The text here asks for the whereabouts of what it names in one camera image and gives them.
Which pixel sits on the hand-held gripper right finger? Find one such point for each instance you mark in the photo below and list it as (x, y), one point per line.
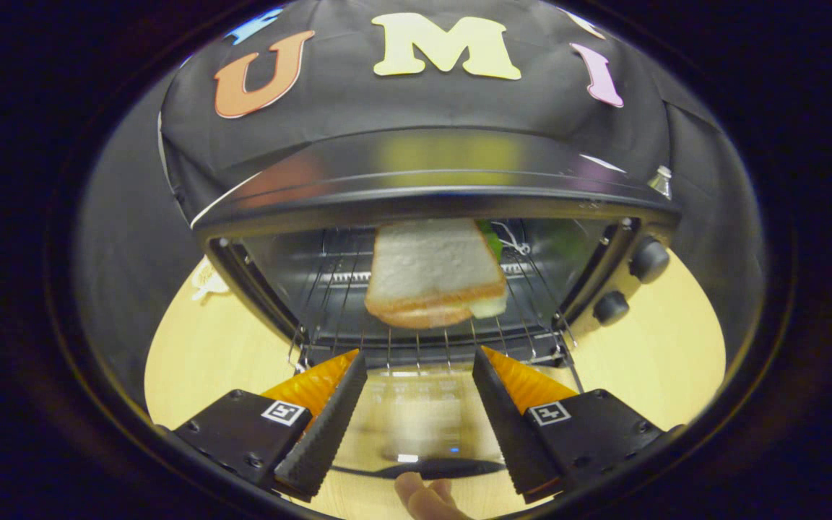
(517, 433)

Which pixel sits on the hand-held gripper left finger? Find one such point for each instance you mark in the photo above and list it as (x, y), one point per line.
(322, 437)

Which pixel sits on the white bread sandwich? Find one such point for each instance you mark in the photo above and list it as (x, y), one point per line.
(430, 271)

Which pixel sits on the black toaster oven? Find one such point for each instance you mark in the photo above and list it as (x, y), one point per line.
(423, 184)

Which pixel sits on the small white plate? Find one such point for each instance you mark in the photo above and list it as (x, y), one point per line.
(208, 282)

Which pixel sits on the green drink bottle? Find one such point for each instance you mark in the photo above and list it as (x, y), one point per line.
(661, 180)

